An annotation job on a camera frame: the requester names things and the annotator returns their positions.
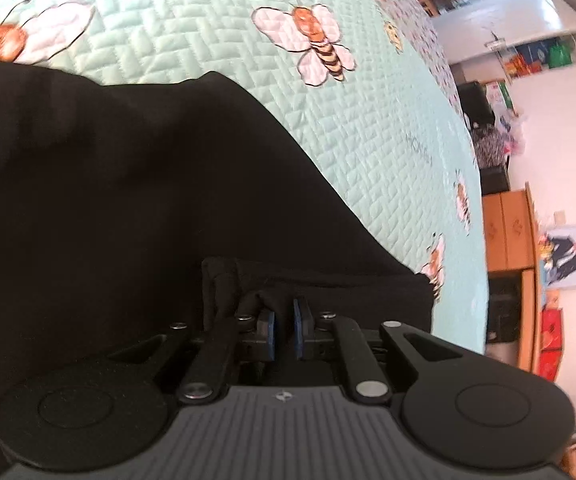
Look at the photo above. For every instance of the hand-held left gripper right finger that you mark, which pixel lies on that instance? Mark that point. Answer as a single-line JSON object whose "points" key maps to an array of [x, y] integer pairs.
{"points": [[298, 327]]}

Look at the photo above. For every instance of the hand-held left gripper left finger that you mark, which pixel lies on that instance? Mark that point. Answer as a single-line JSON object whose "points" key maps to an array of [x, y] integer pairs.
{"points": [[268, 332]]}

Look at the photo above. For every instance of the black pants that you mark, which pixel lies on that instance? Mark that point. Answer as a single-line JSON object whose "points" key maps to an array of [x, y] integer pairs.
{"points": [[118, 210]]}

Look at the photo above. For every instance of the bee print quilted blanket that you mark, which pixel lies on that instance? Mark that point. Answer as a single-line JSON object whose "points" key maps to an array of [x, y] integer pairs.
{"points": [[367, 135]]}

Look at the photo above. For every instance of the wooden dresser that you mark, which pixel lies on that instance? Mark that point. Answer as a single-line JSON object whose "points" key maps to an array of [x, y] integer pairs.
{"points": [[510, 230]]}

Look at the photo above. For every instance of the red box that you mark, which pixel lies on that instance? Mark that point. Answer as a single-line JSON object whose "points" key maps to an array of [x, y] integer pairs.
{"points": [[551, 345]]}

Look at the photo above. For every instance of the patterned cloth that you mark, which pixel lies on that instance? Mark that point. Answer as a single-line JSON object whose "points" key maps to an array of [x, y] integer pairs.
{"points": [[490, 147]]}

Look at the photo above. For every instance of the black chair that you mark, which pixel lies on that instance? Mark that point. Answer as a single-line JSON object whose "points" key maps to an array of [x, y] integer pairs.
{"points": [[475, 105]]}

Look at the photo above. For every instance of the green cardboard box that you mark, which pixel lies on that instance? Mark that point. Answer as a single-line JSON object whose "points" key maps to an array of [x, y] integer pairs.
{"points": [[500, 97]]}

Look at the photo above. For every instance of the white door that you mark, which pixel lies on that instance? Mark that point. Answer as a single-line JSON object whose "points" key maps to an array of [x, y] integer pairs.
{"points": [[502, 20]]}

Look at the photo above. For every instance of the green shopping bag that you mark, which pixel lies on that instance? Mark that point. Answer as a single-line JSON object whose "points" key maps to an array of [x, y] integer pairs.
{"points": [[560, 52]]}

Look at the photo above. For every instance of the wall poster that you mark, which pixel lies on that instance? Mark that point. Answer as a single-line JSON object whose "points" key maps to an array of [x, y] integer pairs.
{"points": [[567, 255]]}

